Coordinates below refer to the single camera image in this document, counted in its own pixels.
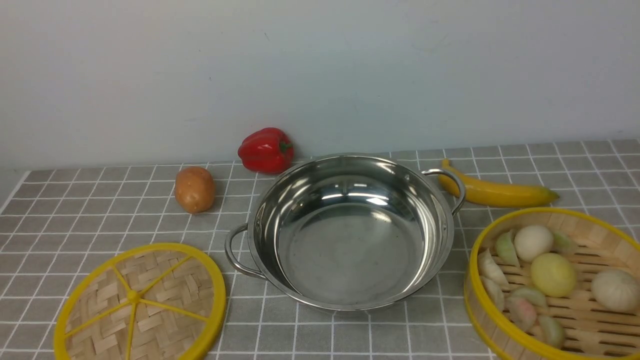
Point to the yellow bamboo steamer lid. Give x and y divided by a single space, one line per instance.
161 301

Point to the yellow banana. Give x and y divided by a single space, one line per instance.
502 195

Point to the grey checked tablecloth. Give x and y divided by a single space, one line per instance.
59 225

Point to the cream round bun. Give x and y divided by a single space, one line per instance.
616 290

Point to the brown potato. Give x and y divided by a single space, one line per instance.
194 189

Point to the white dumpling left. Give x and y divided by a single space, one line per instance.
490 270

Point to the red bell pepper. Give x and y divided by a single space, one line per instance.
267 151

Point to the pink green dumpling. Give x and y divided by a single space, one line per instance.
521 312

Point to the green dumpling bottom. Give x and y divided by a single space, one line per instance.
553 333

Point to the white round bun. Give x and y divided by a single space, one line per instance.
532 241

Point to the yellow bamboo steamer basket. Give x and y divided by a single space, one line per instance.
592 331

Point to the stainless steel pot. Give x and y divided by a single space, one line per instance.
350 232

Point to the green dumpling top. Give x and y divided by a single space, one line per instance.
505 249

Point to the yellow round bun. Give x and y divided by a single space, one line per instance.
553 275

